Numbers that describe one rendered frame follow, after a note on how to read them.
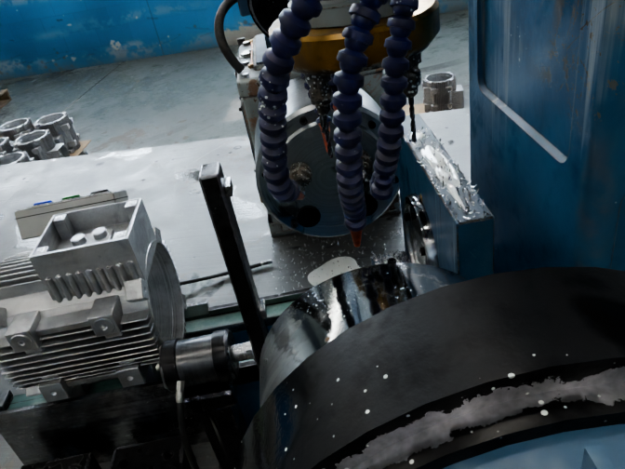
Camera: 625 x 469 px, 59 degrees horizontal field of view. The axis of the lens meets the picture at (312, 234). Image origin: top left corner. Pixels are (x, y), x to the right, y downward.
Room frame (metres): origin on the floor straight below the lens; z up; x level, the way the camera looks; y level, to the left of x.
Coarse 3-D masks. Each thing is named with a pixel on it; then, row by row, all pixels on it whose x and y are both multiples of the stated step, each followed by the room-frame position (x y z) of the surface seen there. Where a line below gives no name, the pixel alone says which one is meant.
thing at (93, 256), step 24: (72, 216) 0.66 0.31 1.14; (96, 216) 0.66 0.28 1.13; (120, 216) 0.66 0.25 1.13; (144, 216) 0.65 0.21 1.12; (48, 240) 0.62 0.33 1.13; (72, 240) 0.61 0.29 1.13; (96, 240) 0.61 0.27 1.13; (120, 240) 0.57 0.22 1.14; (144, 240) 0.62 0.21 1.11; (48, 264) 0.57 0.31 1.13; (72, 264) 0.57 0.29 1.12; (96, 264) 0.57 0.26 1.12; (120, 264) 0.57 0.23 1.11; (144, 264) 0.59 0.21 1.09; (48, 288) 0.57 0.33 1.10; (72, 288) 0.57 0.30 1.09; (96, 288) 0.56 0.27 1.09; (120, 288) 0.57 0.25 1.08
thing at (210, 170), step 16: (208, 176) 0.47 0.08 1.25; (208, 192) 0.46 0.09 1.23; (224, 192) 0.47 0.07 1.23; (208, 208) 0.46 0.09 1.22; (224, 208) 0.46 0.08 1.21; (224, 224) 0.46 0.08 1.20; (224, 240) 0.46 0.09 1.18; (240, 240) 0.48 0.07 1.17; (224, 256) 0.46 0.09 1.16; (240, 256) 0.46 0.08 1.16; (240, 272) 0.46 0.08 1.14; (240, 288) 0.46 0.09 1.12; (256, 288) 0.49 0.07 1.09; (240, 304) 0.46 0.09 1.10; (256, 304) 0.46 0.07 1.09; (256, 320) 0.46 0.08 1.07; (256, 336) 0.46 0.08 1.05; (256, 352) 0.46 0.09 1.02
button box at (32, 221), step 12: (108, 192) 0.87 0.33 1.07; (120, 192) 0.88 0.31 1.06; (48, 204) 0.85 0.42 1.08; (60, 204) 0.85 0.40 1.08; (72, 204) 0.84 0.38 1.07; (84, 204) 0.84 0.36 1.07; (96, 204) 0.84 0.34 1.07; (24, 216) 0.84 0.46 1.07; (36, 216) 0.84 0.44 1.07; (48, 216) 0.84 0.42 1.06; (24, 228) 0.83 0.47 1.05; (36, 228) 0.83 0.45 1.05
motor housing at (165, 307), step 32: (160, 256) 0.69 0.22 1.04; (0, 288) 0.58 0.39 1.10; (32, 288) 0.58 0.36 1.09; (160, 288) 0.68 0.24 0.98; (64, 320) 0.54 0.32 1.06; (128, 320) 0.53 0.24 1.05; (160, 320) 0.65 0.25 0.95; (0, 352) 0.53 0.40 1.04; (64, 352) 0.53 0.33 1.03; (96, 352) 0.53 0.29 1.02; (128, 352) 0.53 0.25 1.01; (32, 384) 0.53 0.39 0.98
